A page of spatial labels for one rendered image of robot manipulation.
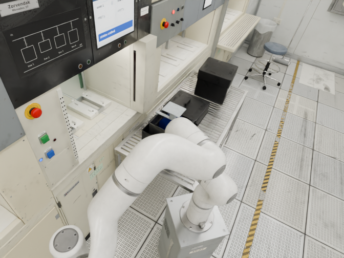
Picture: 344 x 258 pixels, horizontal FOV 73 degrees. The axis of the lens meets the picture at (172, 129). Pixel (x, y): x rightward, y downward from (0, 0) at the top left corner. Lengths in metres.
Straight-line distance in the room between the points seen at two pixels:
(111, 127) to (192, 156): 1.05
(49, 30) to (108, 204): 0.63
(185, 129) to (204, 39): 2.24
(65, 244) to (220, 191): 0.59
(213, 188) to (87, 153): 0.79
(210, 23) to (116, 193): 2.40
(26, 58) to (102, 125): 0.81
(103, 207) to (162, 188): 1.72
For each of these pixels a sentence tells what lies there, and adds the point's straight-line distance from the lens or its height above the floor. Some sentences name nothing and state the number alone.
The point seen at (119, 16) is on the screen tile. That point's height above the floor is 1.57.
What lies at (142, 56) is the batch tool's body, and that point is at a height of 1.31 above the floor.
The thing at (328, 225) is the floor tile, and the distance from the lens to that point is 2.78.
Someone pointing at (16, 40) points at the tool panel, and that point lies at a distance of 0.90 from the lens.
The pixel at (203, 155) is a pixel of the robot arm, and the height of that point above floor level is 1.52.
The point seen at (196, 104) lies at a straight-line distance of 1.87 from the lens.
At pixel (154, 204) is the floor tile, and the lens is 2.23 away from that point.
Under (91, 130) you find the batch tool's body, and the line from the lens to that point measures 1.58.
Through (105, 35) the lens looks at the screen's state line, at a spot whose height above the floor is 1.51.
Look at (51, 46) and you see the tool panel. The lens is 0.98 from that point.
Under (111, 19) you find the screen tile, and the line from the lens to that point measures 1.19.
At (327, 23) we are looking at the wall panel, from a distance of 5.35.
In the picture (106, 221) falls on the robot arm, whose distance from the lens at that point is 0.65.
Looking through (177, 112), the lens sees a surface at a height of 1.08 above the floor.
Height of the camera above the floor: 1.97
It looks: 44 degrees down
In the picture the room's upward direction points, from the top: 10 degrees clockwise
